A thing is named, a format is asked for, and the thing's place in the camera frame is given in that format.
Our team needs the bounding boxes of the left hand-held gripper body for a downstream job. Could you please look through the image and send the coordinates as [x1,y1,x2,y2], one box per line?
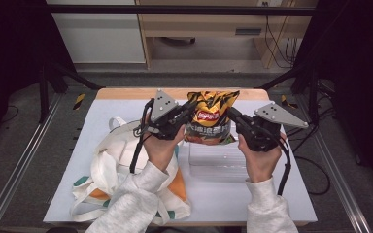
[140,89,188,141]

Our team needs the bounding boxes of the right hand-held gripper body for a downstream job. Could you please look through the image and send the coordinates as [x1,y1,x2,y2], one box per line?
[235,102,310,153]

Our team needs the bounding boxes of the yellow black chips bag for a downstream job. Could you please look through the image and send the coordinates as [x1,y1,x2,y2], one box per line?
[183,89,242,147]

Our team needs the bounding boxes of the clear plastic container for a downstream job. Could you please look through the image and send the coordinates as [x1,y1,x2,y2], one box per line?
[187,137,251,183]

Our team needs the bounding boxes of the patterned canvas tote bag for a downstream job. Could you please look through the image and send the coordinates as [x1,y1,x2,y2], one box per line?
[70,116,192,226]

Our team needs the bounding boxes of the person's left hand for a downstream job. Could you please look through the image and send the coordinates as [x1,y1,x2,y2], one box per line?
[141,123,187,173]

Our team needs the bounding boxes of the person's right hand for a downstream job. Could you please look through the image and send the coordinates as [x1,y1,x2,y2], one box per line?
[237,130,288,184]

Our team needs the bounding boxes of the yellow black tape strip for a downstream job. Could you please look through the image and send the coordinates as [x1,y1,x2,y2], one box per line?
[72,92,87,112]
[280,94,299,111]

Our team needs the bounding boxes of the wooden table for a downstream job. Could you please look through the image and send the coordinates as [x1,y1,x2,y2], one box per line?
[44,86,319,228]

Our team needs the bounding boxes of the black metal stand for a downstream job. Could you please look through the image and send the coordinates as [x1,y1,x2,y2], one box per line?
[255,59,322,126]
[38,61,105,124]

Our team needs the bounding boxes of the white table mat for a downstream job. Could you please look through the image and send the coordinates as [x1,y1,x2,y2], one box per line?
[43,98,319,224]

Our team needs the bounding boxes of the light wooden desk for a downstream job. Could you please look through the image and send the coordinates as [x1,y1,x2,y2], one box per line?
[135,0,319,70]

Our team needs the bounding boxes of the white cabinet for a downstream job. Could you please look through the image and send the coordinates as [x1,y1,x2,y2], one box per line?
[46,0,147,65]

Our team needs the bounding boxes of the black curtain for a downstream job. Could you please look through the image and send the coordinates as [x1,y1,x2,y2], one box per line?
[0,0,76,153]
[292,0,373,190]

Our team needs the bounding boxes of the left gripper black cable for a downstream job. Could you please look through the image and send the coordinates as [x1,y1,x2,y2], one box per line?
[128,97,156,175]

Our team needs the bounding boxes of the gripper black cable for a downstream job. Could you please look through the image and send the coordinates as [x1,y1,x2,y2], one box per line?
[265,125,293,197]
[128,97,156,175]

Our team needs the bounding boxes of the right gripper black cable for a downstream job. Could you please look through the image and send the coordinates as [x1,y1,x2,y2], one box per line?
[265,125,293,197]

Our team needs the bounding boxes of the black floor cable bundle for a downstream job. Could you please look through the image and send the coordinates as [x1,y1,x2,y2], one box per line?
[285,81,338,153]

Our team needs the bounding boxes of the aluminium floor rail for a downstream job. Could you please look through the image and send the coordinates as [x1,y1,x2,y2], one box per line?
[0,92,63,233]
[294,93,373,233]

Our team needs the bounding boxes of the black floor cable loop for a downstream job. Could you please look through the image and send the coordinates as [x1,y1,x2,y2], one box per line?
[292,154,332,196]

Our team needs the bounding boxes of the hanging black cables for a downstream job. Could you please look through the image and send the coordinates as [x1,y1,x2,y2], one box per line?
[261,1,301,70]

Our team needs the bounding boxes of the black horizontal frame bar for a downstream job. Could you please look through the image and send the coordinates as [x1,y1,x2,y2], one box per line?
[42,4,317,17]

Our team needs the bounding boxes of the thin black floor cable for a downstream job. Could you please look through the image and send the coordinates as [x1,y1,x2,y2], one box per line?
[0,104,20,126]

